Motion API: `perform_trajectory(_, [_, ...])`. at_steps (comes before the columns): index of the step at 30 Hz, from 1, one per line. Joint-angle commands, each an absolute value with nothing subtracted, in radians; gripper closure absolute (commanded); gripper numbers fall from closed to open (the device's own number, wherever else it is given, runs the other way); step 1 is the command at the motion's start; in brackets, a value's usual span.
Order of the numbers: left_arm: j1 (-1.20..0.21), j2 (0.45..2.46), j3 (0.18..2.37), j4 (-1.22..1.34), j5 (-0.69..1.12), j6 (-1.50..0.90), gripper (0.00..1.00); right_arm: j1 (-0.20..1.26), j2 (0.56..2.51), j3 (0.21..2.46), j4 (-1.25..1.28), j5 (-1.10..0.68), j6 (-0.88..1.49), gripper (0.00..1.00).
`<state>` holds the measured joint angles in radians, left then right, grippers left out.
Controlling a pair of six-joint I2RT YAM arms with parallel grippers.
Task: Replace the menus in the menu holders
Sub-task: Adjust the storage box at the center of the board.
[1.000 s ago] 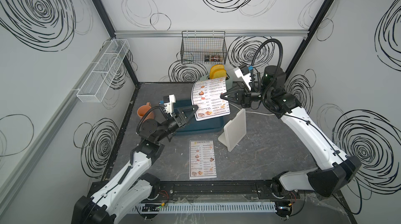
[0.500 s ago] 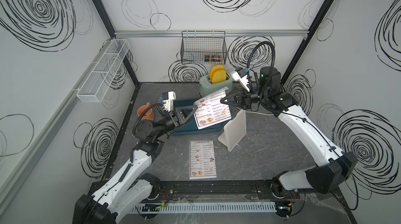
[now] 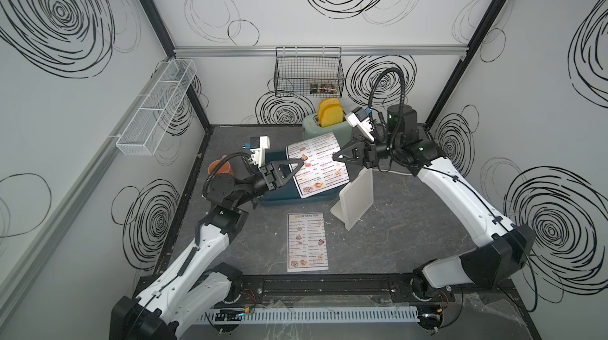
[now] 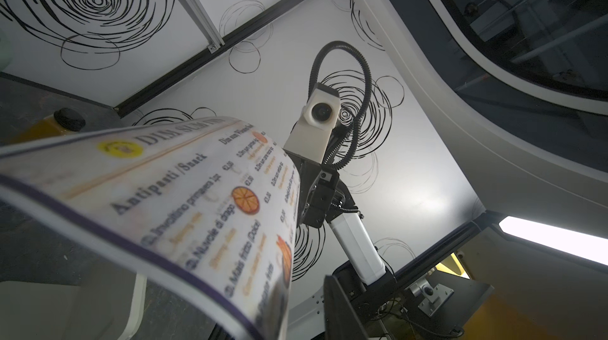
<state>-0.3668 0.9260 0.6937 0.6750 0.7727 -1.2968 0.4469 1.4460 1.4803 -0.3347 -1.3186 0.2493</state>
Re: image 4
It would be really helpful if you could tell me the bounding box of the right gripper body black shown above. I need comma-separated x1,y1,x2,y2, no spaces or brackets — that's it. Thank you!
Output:
289,152,356,228

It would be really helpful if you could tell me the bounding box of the new menu sheet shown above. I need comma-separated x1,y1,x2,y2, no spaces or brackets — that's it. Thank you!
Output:
1,117,300,339

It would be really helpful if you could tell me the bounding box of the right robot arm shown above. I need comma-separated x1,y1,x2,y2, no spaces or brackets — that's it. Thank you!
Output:
287,151,387,339

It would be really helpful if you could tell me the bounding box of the yellow juice bottle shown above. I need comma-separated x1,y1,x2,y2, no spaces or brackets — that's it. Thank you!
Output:
5,107,86,144

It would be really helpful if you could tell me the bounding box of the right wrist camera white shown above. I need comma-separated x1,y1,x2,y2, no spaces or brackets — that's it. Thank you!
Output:
283,83,340,164

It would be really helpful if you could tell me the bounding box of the right camera black cable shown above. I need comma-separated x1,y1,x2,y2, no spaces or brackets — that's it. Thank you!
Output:
307,41,372,170

